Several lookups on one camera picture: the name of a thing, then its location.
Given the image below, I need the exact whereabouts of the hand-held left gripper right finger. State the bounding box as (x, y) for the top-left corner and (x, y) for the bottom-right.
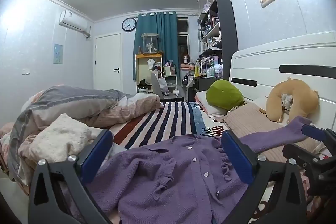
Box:
(221, 130), (307, 224)

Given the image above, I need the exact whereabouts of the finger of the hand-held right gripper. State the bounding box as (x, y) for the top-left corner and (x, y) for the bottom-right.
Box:
(301, 124), (336, 148)
(282, 143), (336, 195)

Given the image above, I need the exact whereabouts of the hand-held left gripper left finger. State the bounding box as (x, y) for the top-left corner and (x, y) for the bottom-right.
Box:
(28, 129), (114, 224)

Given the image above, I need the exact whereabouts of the purple knitted cardigan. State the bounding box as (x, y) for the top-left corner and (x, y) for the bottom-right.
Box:
(87, 116), (313, 224)

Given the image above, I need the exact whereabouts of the pink ribbed pillow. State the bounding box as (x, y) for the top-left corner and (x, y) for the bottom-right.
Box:
(224, 103), (323, 161)

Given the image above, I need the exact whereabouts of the cream fluffy blanket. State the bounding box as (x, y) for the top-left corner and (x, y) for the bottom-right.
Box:
(29, 113), (105, 164)

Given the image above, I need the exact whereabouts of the small white plush toy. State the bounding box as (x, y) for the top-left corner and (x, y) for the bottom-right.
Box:
(281, 94), (293, 110)

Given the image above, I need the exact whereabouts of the tan plush neck pillow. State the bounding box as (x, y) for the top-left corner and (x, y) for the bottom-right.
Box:
(266, 77), (319, 123)

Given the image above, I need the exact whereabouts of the grey and pink duvet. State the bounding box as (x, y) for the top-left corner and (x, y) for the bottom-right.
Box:
(8, 85), (164, 182)

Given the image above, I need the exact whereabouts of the green plush cushion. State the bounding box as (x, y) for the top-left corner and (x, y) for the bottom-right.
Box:
(206, 79), (246, 110)

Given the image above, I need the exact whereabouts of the white pillow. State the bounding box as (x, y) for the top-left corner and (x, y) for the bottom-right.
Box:
(195, 90), (229, 117)

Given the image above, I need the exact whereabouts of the dark desk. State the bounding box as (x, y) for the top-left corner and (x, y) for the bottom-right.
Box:
(181, 74), (223, 102)

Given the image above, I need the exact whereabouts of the white bed headboard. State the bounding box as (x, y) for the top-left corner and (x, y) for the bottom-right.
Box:
(229, 31), (336, 132)

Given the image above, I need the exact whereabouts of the grey chair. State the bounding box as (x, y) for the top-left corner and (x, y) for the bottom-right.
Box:
(150, 70), (184, 102)

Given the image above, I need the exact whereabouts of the white door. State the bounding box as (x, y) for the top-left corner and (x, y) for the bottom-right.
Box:
(95, 33), (123, 94)

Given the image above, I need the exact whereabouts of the wooden shelf unit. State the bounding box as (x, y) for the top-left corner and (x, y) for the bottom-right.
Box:
(135, 53), (163, 93)

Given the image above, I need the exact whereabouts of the white trolley rack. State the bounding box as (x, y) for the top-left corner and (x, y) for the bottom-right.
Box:
(163, 73), (178, 95)

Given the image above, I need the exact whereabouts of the glass display case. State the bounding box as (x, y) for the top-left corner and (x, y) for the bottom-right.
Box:
(142, 33), (159, 54)

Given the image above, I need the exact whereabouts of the dark tall bookshelf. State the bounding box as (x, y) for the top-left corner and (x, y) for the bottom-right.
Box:
(197, 0), (239, 75)

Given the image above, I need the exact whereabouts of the white air conditioner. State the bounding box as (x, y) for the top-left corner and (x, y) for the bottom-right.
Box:
(59, 10), (91, 38)

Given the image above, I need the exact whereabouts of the window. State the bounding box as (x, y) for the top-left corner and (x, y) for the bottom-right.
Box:
(177, 18), (189, 56)

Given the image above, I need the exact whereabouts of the teal curtain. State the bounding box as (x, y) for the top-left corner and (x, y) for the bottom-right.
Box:
(133, 11), (179, 81)

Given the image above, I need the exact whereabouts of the clear storage box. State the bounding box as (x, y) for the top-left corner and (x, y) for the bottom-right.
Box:
(197, 0), (214, 14)

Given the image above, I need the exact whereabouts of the beige bead string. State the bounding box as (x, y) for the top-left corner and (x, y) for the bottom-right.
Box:
(226, 103), (248, 114)

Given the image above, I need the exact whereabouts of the small wall poster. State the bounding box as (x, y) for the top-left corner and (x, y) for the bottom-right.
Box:
(54, 43), (64, 64)

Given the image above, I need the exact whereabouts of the round wall clock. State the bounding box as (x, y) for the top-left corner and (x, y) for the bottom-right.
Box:
(122, 17), (137, 33)

